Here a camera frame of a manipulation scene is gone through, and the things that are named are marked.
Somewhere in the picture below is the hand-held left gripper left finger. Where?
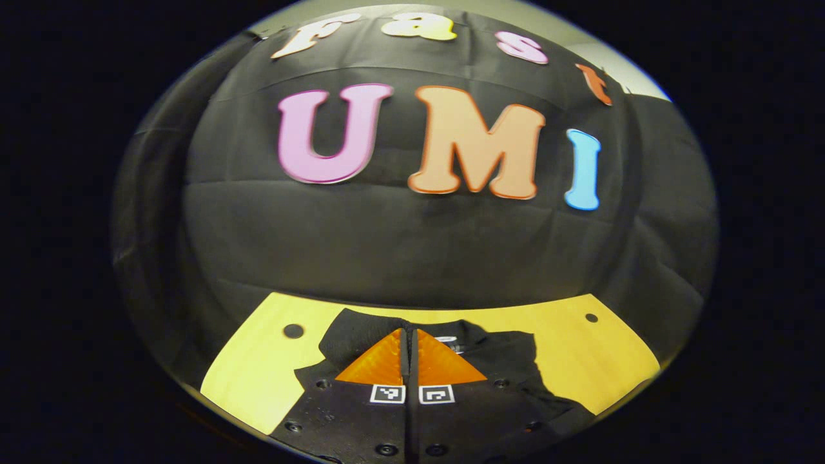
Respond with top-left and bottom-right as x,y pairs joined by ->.
267,327 -> 411,464

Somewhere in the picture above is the black buttoned shirt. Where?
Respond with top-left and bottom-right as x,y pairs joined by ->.
293,308 -> 597,445

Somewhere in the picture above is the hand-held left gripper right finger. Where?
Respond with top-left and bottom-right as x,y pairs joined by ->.
411,329 -> 563,464

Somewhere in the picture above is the black backdrop cloth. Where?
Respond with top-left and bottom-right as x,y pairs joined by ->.
110,5 -> 719,387

